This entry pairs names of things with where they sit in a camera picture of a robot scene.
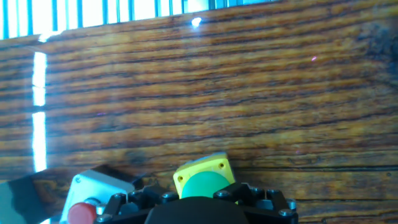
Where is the brown wooden board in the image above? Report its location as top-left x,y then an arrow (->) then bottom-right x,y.
0,0 -> 398,224

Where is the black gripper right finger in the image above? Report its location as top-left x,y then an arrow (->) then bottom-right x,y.
213,182 -> 300,224

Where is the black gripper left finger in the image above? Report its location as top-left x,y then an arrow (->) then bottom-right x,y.
95,185 -> 180,224

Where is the yellow box green button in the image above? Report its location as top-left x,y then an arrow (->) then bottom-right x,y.
172,151 -> 236,200

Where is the grey box large red button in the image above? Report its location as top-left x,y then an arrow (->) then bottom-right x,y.
58,164 -> 146,224

